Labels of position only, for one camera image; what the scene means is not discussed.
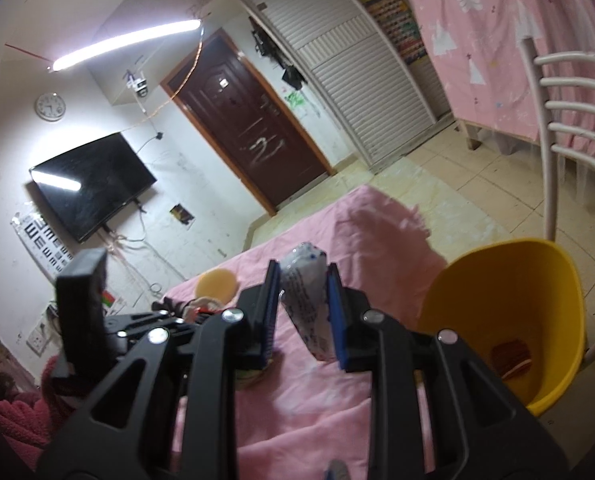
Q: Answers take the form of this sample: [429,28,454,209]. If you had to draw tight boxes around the black wall television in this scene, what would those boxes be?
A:
[29,132,158,244]

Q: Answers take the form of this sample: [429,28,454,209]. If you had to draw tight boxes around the black hanging straps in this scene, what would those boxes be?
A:
[250,16,281,58]

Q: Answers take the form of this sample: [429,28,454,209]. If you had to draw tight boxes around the pink tree print curtain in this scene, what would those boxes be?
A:
[382,0,595,161]

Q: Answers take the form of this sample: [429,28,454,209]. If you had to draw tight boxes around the beige round brush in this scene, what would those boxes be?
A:
[195,269,239,303]

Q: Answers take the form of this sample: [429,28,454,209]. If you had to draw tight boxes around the black hanging bag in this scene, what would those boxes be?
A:
[282,64,304,90]

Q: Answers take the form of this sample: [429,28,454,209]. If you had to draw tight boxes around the white wall socket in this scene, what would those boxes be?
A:
[25,322,53,357]

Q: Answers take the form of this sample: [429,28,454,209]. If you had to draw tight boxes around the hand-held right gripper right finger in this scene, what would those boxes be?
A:
[326,262,571,480]

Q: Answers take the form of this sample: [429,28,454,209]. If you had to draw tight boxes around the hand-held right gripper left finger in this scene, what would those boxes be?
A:
[38,259,283,480]

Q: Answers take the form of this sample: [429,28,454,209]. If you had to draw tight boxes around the pink tablecloth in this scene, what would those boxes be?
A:
[162,185,451,480]

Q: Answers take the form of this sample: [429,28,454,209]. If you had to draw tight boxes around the colourful chart wall poster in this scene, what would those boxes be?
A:
[363,0,425,66]

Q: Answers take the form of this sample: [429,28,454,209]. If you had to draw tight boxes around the dark brown door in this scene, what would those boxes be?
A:
[160,27,337,216]

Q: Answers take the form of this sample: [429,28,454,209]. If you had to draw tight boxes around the yellow plastic bucket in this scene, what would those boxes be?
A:
[416,239,587,417]

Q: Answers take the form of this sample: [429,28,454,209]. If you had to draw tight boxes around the white cable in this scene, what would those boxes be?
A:
[105,230,188,281]

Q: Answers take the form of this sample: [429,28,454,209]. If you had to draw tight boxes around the white shutter wardrobe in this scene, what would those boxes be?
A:
[234,0,453,176]

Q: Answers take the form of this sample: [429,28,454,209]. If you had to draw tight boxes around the white wrapper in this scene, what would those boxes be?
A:
[280,242,334,362]

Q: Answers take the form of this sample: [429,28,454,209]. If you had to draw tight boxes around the white slatted chair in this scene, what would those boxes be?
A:
[521,37,595,366]

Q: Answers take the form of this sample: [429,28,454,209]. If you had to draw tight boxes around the fluorescent tube light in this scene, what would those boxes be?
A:
[50,18,202,72]

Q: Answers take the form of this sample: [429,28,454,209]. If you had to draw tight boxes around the white wall camera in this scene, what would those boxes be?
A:
[124,70,149,97]

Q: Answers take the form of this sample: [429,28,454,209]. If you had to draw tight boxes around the red wrapper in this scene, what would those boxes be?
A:
[492,341,532,378]

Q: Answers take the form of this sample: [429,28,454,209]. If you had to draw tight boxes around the pink fleece clothing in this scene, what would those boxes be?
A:
[0,355,78,466]

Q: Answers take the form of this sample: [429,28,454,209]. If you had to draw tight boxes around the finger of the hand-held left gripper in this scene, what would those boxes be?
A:
[55,249,109,378]
[105,310,201,341]

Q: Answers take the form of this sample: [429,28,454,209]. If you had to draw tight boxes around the round white wall clock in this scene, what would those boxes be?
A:
[34,92,67,122]

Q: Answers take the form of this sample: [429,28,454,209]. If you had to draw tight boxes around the eye chart wall poster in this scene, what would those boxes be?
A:
[10,212,76,277]

